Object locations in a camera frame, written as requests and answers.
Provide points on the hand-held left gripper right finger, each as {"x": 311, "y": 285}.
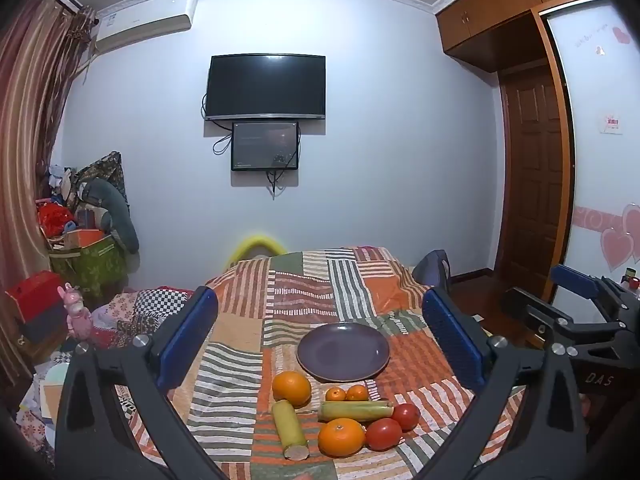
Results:
{"x": 450, "y": 345}

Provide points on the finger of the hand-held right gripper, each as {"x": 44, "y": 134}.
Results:
{"x": 575, "y": 277}
{"x": 535, "y": 312}

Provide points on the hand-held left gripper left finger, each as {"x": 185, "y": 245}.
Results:
{"x": 190, "y": 340}

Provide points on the small red tomato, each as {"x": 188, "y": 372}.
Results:
{"x": 406, "y": 416}

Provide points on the small mandarin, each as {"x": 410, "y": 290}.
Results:
{"x": 335, "y": 394}
{"x": 357, "y": 392}

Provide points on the dark purple plate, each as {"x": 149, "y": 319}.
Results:
{"x": 343, "y": 352}

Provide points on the large red tomato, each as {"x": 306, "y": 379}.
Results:
{"x": 383, "y": 433}

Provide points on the large smooth orange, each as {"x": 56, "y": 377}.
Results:
{"x": 291, "y": 388}

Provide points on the slim green sugarcane piece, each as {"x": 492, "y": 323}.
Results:
{"x": 355, "y": 410}

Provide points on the large orange with stem mark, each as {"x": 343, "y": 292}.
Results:
{"x": 341, "y": 437}

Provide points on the floral checkered quilt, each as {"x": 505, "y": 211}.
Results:
{"x": 145, "y": 305}

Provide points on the dark blue bag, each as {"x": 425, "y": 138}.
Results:
{"x": 431, "y": 266}

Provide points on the white wardrobe sliding door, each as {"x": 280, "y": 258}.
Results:
{"x": 600, "y": 170}

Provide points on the brown wooden door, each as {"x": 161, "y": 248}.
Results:
{"x": 532, "y": 175}

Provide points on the yellow curved object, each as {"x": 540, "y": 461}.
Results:
{"x": 256, "y": 244}

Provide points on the pink toy figure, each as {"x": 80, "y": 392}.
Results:
{"x": 76, "y": 312}

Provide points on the green storage box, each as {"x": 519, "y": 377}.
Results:
{"x": 90, "y": 265}

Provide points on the striped patchwork blanket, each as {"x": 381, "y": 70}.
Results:
{"x": 320, "y": 290}

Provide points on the orange box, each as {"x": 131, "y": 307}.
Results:
{"x": 84, "y": 237}

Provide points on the grey plush pillow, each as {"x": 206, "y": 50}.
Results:
{"x": 117, "y": 210}

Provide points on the pale book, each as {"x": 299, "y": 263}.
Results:
{"x": 50, "y": 400}

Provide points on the red white paper sticker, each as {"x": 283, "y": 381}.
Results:
{"x": 612, "y": 124}

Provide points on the red box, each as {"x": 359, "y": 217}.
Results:
{"x": 35, "y": 292}

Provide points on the red bag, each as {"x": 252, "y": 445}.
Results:
{"x": 52, "y": 219}

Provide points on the dark patterned cushion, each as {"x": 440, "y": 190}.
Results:
{"x": 102, "y": 167}

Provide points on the striped brown curtain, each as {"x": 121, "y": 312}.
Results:
{"x": 30, "y": 110}

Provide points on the wooden overhead cabinet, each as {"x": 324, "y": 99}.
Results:
{"x": 500, "y": 5}

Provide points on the white air conditioner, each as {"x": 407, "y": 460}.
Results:
{"x": 145, "y": 20}

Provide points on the small black wall monitor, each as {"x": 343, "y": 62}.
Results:
{"x": 265, "y": 146}

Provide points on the black wall television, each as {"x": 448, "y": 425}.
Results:
{"x": 266, "y": 85}

